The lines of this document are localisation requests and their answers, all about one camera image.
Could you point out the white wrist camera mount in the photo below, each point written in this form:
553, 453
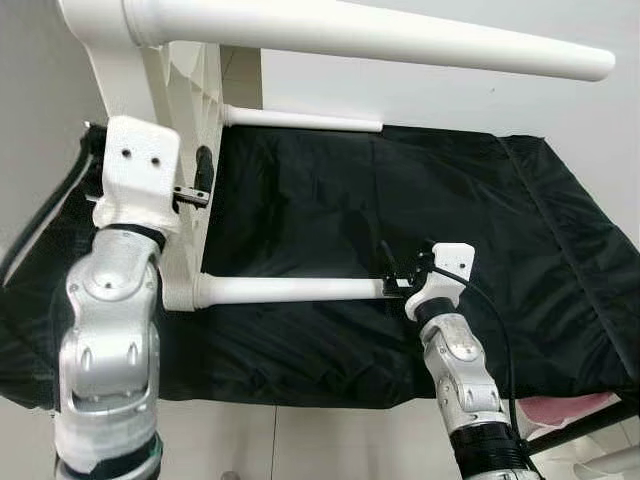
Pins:
445, 270
140, 170

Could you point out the white plastic table top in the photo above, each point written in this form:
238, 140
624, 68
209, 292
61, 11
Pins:
190, 100

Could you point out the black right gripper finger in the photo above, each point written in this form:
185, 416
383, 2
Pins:
386, 256

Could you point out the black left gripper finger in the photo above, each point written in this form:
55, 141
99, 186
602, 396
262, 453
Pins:
205, 168

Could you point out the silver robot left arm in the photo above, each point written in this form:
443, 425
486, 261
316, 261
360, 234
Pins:
110, 330

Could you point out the white plastic table leg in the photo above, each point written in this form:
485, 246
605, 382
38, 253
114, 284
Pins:
300, 119
380, 35
290, 290

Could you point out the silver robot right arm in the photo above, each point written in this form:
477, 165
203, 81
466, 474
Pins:
465, 380

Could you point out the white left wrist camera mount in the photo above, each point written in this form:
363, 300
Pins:
140, 170

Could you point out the pink fabric slipper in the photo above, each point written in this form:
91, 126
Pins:
565, 407

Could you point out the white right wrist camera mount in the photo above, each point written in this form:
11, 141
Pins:
445, 270

